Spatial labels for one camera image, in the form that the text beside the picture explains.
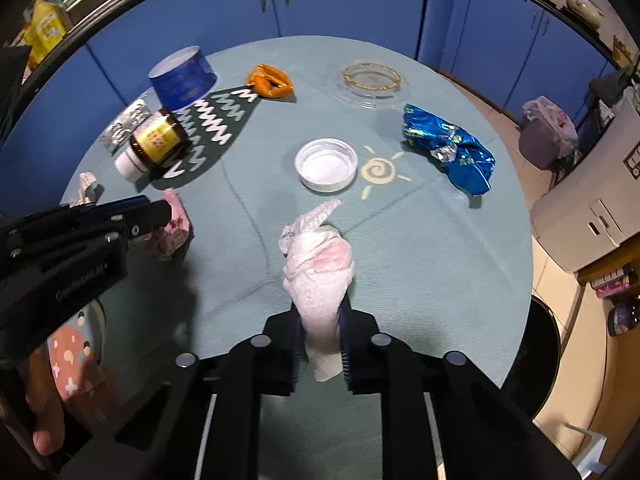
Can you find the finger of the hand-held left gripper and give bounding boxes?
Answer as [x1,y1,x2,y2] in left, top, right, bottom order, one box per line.
[0,196,152,252]
[0,201,172,281]

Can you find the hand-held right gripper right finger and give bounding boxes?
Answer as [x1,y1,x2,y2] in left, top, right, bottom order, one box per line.
[337,307,583,480]

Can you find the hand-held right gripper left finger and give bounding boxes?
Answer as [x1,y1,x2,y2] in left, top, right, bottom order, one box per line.
[52,310,306,480]

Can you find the pink paper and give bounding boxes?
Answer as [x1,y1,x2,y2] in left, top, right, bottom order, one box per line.
[142,188,194,261]

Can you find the brown jar with yellow label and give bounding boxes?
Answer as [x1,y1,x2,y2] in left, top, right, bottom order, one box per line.
[114,110,193,181]

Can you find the silver blister pack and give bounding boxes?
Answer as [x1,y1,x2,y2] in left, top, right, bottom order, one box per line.
[99,100,151,153]

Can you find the white tissue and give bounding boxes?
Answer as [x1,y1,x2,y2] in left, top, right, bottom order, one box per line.
[279,198,357,383]

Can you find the blue paper cup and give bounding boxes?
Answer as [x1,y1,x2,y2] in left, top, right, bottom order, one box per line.
[148,45,218,111]

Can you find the orange wrapper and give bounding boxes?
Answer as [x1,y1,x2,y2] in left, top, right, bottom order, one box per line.
[246,63,294,99]

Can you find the white round lid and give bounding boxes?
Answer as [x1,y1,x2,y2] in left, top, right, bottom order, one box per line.
[294,138,360,192]

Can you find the black round trash bin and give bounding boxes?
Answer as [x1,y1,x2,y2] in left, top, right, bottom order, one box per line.
[500,295,563,411]

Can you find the blue foil wrapper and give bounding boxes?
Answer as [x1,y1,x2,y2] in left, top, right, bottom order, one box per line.
[402,103,496,196]

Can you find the person's left hand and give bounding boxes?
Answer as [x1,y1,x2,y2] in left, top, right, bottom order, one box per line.
[0,345,68,461]

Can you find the pink patterned clothing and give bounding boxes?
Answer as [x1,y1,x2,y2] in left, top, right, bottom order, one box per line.
[47,305,112,428]

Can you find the teal printed tablecloth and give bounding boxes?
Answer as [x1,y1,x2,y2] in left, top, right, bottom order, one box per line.
[60,35,533,480]

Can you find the yellow jug with white label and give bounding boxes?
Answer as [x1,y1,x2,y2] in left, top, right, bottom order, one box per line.
[25,0,68,66]

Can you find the light blue plastic chair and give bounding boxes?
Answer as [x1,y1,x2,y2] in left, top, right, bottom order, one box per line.
[562,422,608,471]

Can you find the pink spray can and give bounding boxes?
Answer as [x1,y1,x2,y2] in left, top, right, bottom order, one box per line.
[592,267,640,301]

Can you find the dark bottle with blue label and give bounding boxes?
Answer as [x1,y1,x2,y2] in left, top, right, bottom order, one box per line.
[606,296,640,338]

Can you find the grey waste bin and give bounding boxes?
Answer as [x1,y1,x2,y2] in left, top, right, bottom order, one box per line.
[518,120,566,171]

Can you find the white tall storage cabinet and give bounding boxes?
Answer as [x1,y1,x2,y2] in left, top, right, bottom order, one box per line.
[530,95,640,273]

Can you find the blue kitchen cabinets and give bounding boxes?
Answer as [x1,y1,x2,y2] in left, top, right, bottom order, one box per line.
[0,0,616,221]

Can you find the white plastic bin liner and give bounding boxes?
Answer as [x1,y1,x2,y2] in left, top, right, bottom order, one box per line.
[522,95,578,158]

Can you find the white ceramic pot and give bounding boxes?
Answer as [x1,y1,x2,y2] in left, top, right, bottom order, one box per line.
[565,0,606,28]

